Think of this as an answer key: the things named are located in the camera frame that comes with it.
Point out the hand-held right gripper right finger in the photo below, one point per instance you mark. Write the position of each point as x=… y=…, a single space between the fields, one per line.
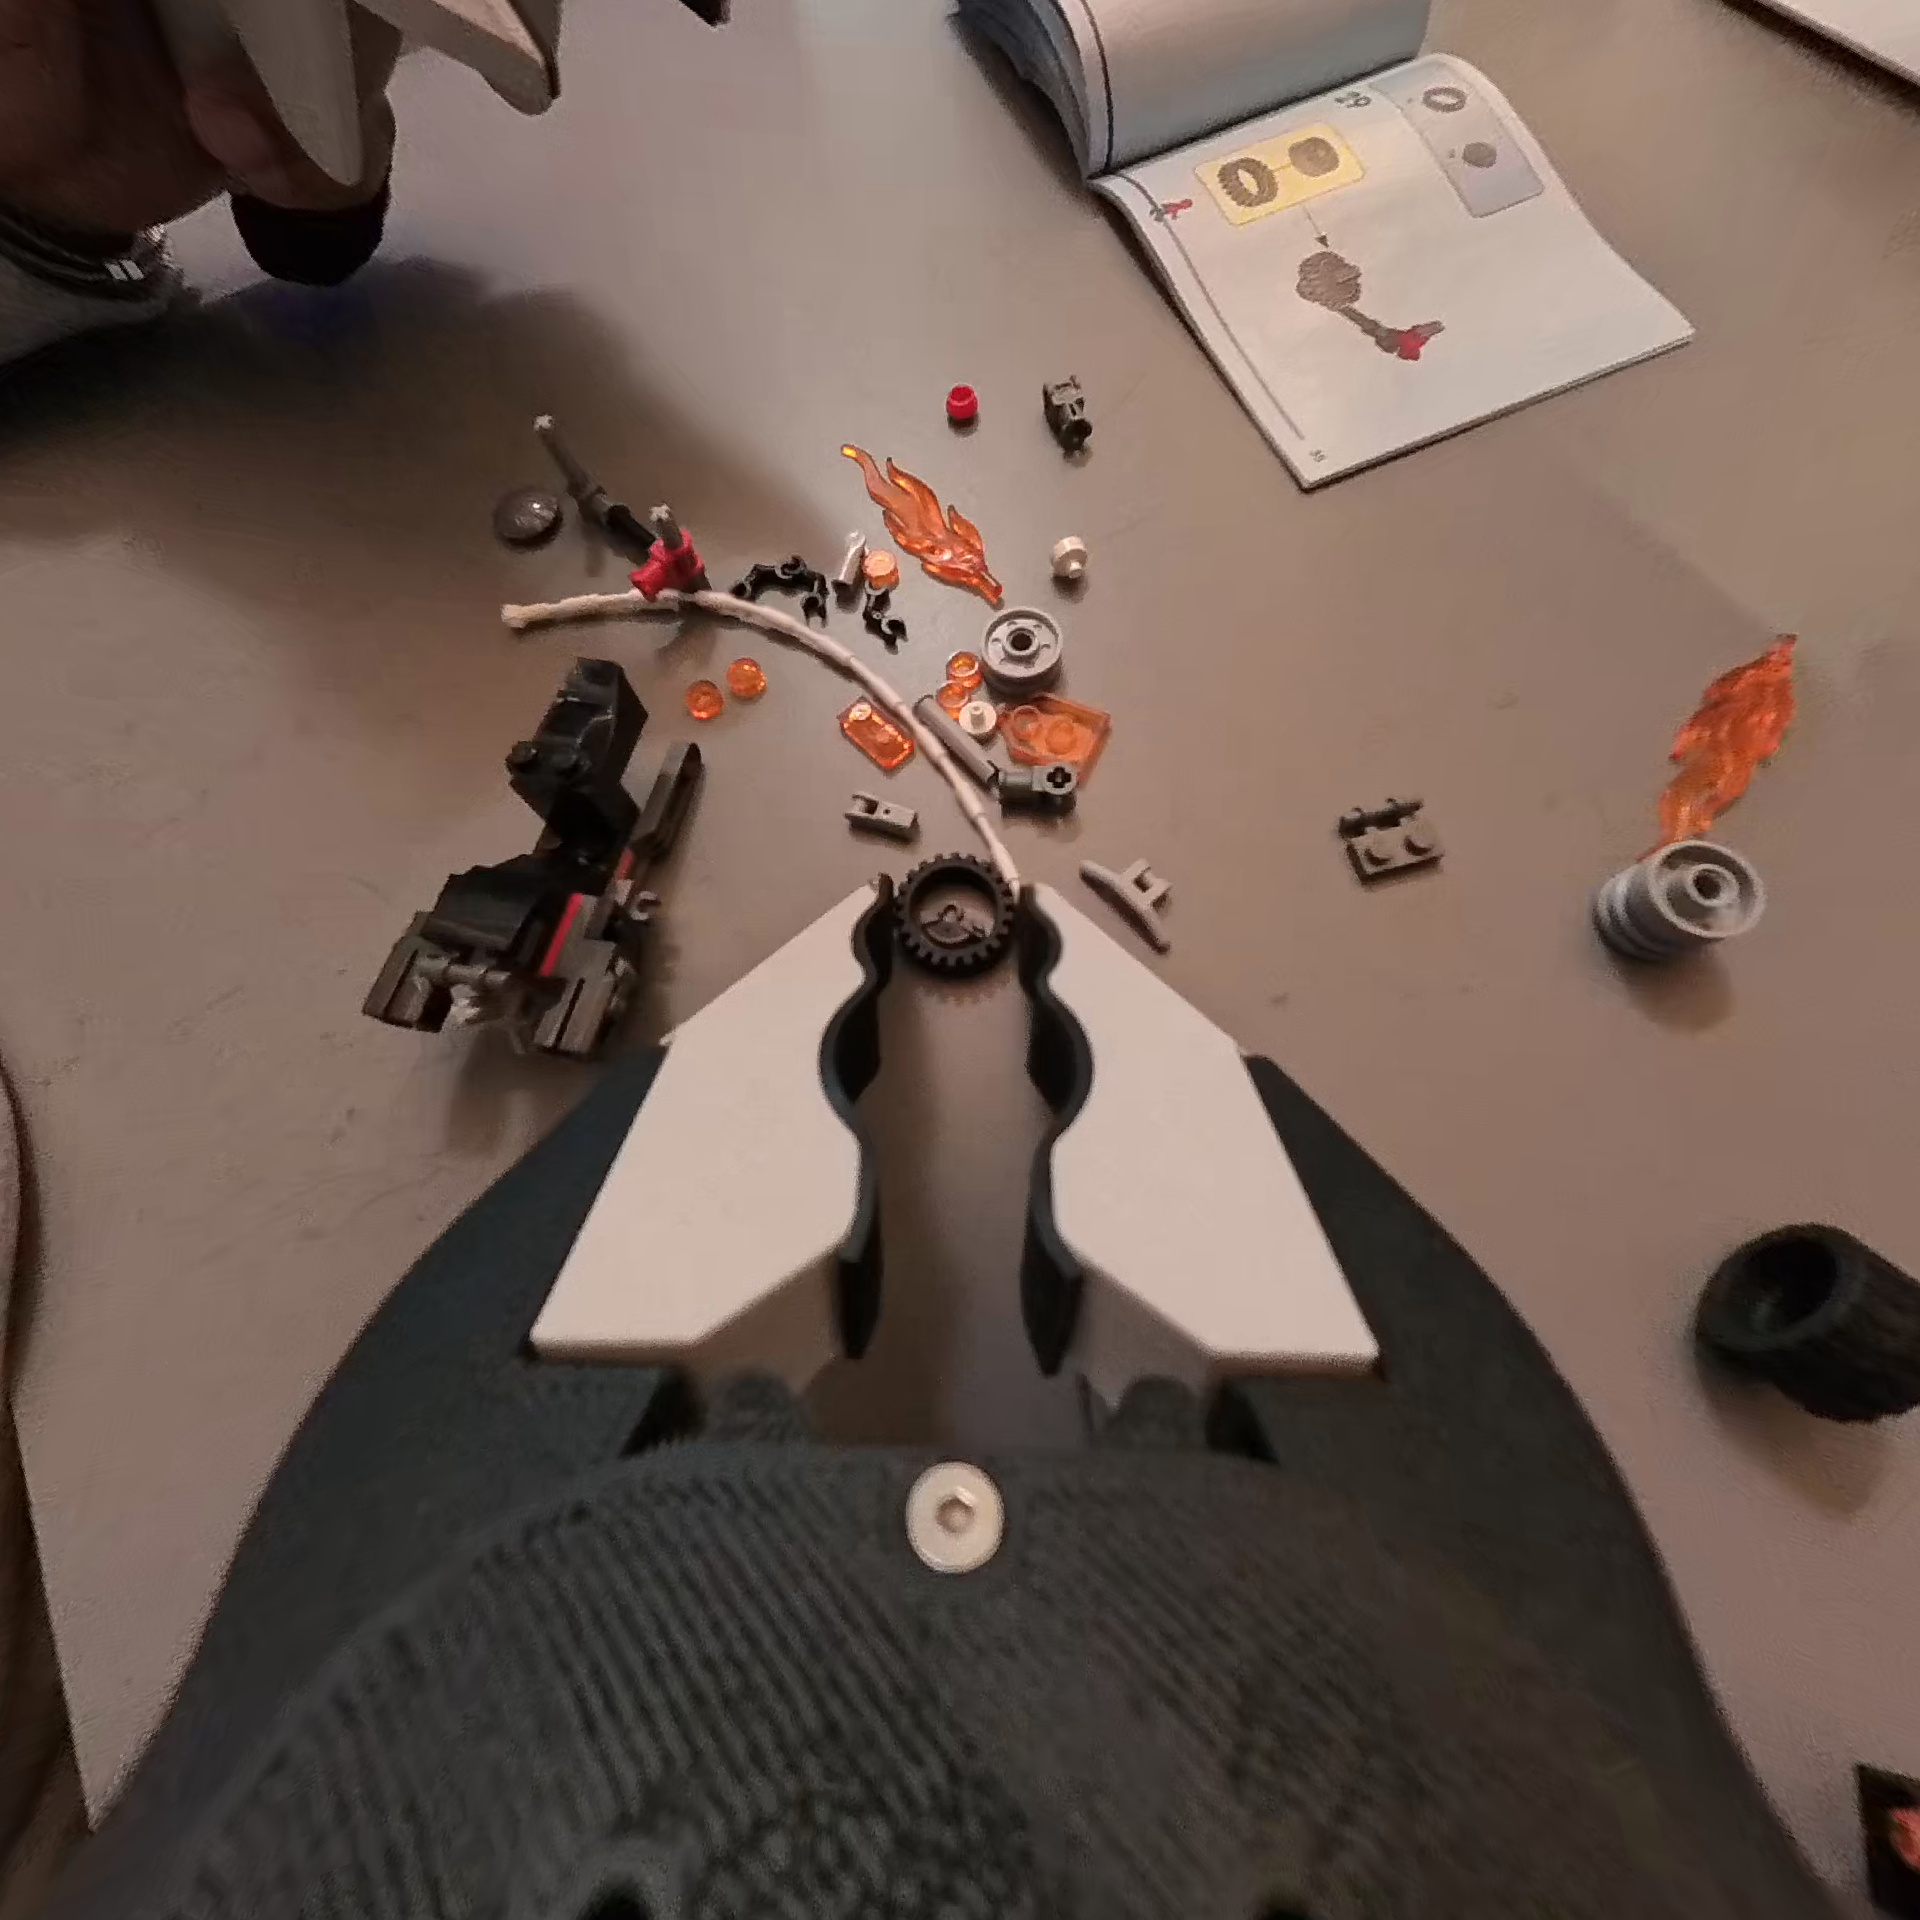
x=1184 y=1184

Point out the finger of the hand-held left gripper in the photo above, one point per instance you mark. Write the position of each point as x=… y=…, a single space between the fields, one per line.
x=482 y=43
x=301 y=76

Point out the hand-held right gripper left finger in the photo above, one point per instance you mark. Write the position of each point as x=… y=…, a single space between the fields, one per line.
x=722 y=1184

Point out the axle assembly with red joint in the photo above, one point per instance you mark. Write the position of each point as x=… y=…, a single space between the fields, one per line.
x=596 y=492

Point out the thin black lego tire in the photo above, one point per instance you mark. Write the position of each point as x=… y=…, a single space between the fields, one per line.
x=955 y=868

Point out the red lego connector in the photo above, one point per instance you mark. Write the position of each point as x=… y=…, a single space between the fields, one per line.
x=669 y=566

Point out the grey lego wheel hub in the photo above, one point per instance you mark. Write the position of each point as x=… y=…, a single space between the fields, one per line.
x=1024 y=648
x=1682 y=901

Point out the lego instruction booklet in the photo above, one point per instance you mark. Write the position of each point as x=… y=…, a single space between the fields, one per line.
x=1424 y=299

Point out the person's left forearm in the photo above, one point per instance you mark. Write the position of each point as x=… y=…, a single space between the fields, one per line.
x=61 y=339

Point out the silver lego dome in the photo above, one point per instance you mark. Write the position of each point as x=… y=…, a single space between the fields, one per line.
x=527 y=517

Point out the black lego motorcycle build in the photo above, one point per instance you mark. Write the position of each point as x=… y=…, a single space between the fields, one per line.
x=557 y=868

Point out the dark grey lego plate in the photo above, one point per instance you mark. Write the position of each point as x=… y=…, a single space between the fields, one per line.
x=1395 y=849

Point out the small grey lego brick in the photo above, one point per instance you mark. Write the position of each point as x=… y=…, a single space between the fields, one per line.
x=883 y=813

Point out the dark grey lego connector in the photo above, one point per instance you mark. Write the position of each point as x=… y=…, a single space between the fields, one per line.
x=1043 y=787

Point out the white flexible lego tube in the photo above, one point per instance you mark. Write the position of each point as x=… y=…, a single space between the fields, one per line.
x=517 y=613

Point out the orange rectangular lego plate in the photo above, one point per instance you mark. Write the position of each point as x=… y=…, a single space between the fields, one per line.
x=879 y=733

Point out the grey lego pin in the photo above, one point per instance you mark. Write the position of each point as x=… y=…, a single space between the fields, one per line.
x=962 y=742

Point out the red round lego stud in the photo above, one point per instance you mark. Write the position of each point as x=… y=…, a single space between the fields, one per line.
x=964 y=405

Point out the light grey lego bar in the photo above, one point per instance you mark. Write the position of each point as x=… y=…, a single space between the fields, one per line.
x=851 y=558

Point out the white round lego stud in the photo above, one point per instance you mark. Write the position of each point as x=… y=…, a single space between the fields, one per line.
x=1068 y=555

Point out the orange lego flame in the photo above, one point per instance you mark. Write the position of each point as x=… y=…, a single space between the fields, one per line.
x=932 y=524
x=1724 y=733

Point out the wide black lego tire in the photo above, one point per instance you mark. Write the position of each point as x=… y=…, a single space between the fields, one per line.
x=1845 y=1334

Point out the black lego clip piece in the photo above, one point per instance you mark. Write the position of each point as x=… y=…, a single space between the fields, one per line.
x=1068 y=411

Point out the flame lego minifigure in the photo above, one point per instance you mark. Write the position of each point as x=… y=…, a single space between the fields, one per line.
x=1894 y=1838

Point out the person's left hand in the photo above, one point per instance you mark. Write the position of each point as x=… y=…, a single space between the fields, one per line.
x=119 y=106

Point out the silver wristwatch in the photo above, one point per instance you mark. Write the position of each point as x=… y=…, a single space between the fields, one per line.
x=77 y=264

